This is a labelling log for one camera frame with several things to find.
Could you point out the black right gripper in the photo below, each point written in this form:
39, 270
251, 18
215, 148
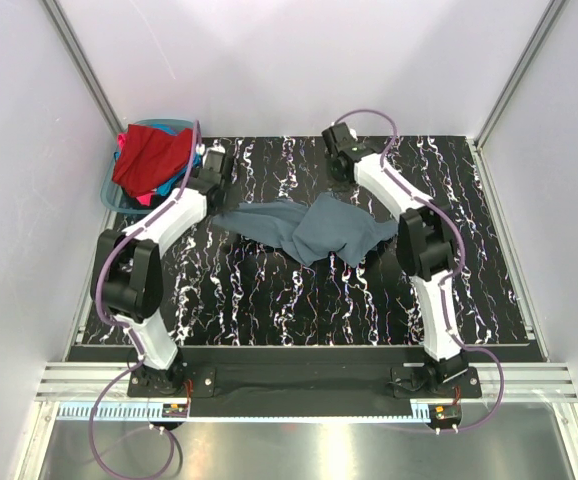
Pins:
331, 159

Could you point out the aluminium frame post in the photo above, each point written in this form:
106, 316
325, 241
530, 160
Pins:
77, 54
530, 52

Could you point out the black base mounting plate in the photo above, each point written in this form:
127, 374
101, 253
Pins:
401, 381

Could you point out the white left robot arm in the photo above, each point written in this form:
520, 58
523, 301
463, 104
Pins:
127, 279

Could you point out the red t shirt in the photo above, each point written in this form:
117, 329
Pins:
150, 157

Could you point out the pink garment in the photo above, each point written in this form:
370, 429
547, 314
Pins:
145, 199

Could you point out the grey-blue t shirt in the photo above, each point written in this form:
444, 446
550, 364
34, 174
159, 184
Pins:
309, 233

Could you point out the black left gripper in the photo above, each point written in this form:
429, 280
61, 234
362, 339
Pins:
219, 210

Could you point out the black garment in basket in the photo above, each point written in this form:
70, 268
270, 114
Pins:
127, 202

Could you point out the white slotted cable duct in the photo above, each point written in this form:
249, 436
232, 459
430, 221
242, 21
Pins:
413, 412

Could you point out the aluminium frame post left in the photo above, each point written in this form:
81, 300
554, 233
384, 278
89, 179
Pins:
77, 54

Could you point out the aluminium frame post right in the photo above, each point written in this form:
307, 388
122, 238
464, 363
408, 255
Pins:
530, 52

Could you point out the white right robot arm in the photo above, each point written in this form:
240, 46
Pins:
429, 249

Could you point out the aluminium front rail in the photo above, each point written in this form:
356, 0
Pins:
515, 382

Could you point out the teal plastic laundry basket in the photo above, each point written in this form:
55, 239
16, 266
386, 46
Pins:
110, 192

